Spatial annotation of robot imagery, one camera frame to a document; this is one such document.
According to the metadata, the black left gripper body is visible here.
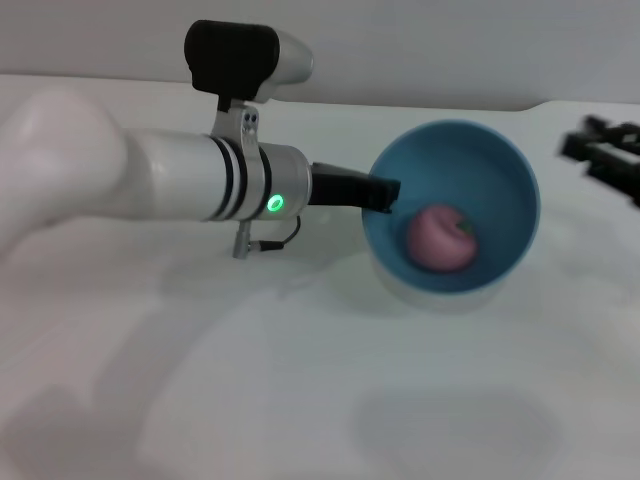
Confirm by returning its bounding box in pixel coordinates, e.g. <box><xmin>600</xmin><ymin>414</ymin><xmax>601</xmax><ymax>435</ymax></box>
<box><xmin>308</xmin><ymin>160</ymin><xmax>376</xmax><ymax>211</ymax></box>

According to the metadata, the pink toy peach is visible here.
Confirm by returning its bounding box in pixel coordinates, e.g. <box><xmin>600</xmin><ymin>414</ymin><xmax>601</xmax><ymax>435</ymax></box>
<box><xmin>405</xmin><ymin>203</ymin><xmax>478</xmax><ymax>273</ymax></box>

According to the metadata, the blue bowl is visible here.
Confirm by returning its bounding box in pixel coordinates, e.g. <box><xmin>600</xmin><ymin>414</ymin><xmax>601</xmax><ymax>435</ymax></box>
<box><xmin>360</xmin><ymin>118</ymin><xmax>542</xmax><ymax>297</ymax></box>

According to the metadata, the left arm connector cable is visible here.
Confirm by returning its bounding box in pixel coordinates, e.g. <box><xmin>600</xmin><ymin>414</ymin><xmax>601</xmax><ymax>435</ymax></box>
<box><xmin>232</xmin><ymin>214</ymin><xmax>302</xmax><ymax>259</ymax></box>

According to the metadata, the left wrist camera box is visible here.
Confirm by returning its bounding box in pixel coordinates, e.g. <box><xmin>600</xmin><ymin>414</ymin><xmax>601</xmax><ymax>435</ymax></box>
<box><xmin>183</xmin><ymin>19</ymin><xmax>316</xmax><ymax>151</ymax></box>

